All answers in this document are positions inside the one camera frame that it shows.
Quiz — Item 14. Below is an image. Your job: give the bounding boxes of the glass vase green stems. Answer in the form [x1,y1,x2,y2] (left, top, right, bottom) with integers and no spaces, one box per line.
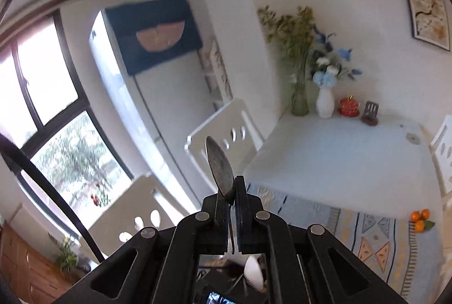
[257,6,315,116]

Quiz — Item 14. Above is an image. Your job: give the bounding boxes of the black cable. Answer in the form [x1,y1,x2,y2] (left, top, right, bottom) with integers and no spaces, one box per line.
[0,132,107,264]

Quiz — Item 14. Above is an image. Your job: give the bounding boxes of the white chair far right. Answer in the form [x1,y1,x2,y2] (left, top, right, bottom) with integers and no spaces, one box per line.
[429,115,452,210]

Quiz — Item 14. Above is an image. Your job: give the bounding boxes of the white chair far left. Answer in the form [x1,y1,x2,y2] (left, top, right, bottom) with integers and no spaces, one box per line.
[185,98,264,192]

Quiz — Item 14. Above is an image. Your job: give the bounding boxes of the mandarin orange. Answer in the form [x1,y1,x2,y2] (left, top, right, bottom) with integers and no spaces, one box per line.
[421,209,431,221]
[414,220,425,233]
[410,211,422,223]

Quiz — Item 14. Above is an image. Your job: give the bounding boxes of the white chair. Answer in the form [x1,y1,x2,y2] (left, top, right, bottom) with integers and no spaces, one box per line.
[88,174,189,257]
[429,115,452,210]
[185,98,264,192]

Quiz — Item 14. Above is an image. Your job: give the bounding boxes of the patterned blue woven table mat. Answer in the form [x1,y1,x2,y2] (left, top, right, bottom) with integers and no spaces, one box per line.
[246,183,443,303]

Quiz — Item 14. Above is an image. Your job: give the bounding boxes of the white chair near left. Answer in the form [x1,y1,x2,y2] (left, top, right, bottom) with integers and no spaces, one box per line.
[88,174,189,257]

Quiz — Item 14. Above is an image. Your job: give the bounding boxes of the silver metal spoon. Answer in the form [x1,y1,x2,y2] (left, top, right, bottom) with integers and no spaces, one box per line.
[205,136,237,251]

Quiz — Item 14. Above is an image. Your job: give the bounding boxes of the white dotted rice paddle small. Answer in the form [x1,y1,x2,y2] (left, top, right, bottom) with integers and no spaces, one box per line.
[225,253,264,292]

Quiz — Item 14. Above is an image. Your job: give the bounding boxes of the navy fridge cover cloth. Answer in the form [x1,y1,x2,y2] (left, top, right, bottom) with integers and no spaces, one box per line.
[104,0,203,76]

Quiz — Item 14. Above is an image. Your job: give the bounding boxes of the dark phone stand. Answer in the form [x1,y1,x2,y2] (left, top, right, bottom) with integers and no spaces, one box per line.
[361,101,379,127]

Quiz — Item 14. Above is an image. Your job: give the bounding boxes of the red lidded tea cup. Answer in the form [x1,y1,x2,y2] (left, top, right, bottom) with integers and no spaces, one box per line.
[338,95,360,118]

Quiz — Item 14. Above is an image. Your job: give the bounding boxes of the potted green plant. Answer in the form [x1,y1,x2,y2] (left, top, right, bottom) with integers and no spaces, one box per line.
[48,234,90,275]

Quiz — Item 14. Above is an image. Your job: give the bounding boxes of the white ceramic flower vase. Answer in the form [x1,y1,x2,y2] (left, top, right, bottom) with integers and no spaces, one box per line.
[316,87,335,119]

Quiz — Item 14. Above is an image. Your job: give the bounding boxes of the white refrigerator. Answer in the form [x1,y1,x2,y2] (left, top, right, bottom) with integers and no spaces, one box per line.
[89,10,215,213]

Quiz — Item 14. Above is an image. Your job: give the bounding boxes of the black framed window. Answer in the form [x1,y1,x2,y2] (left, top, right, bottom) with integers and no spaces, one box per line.
[1,11,132,228]

